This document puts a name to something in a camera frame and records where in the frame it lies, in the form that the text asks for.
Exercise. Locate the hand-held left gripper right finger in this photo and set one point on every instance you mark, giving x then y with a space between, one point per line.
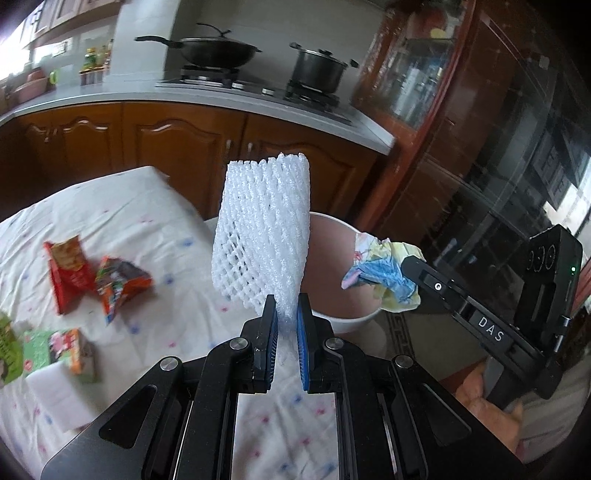
302 341

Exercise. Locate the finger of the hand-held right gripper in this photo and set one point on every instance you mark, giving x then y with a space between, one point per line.
434 286

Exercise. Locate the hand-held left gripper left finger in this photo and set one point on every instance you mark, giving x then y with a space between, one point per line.
270 323

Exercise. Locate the coloured paper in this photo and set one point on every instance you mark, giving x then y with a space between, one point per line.
378 272

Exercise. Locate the white bucket pink inside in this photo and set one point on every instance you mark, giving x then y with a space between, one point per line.
341 295

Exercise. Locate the white foam fruit net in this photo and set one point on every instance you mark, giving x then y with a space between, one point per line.
258 230

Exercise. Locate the orange snack packet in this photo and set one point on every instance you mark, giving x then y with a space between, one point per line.
120 286

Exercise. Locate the red snack packet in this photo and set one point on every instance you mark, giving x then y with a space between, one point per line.
69 277

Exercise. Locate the green milk carton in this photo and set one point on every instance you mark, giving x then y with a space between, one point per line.
51 350

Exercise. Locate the green snack packet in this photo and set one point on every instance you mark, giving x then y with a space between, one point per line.
9 350

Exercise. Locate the grey white cloth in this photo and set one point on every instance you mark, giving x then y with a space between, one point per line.
558 415

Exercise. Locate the wooden glass display cabinet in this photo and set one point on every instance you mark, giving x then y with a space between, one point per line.
461 138

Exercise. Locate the white dotted tablecloth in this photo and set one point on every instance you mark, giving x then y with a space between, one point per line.
138 221

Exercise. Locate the wooden base cabinets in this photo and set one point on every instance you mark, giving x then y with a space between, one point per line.
175 147

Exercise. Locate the white sponge block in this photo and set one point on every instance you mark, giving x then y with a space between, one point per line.
55 397

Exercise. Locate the gas stove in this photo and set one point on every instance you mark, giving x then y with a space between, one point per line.
249 90

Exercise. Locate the black cooking pot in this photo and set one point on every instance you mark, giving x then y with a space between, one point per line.
318 69

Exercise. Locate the black wok with lid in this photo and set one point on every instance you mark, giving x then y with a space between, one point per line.
217 50

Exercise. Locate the grey kitchen countertop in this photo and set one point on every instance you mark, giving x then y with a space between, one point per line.
92 92

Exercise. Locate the green round object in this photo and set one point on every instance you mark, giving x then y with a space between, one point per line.
53 76

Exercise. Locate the pink basin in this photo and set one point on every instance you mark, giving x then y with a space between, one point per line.
30 87

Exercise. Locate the wall socket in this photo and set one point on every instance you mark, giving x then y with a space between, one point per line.
61 47

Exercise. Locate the wooden wall cabinets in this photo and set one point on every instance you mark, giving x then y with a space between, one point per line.
69 14

